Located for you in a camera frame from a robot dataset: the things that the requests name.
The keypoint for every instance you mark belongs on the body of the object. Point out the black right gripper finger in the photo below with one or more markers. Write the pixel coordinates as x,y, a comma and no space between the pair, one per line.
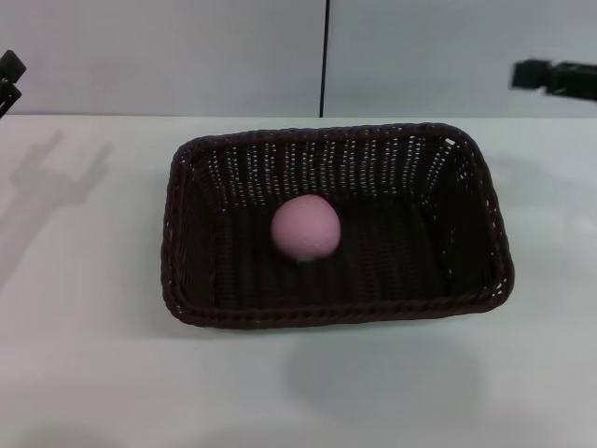
529,74
576,80

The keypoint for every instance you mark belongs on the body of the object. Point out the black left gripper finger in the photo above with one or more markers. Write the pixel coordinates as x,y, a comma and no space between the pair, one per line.
7,95
11,66

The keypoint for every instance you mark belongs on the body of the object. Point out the dark brown woven basket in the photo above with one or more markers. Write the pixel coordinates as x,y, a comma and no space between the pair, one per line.
396,261

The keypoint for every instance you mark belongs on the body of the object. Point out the pink toy peach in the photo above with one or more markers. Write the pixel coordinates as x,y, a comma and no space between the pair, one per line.
305,226

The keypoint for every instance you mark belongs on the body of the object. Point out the black vertical wall strip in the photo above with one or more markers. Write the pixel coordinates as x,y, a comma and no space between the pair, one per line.
324,56

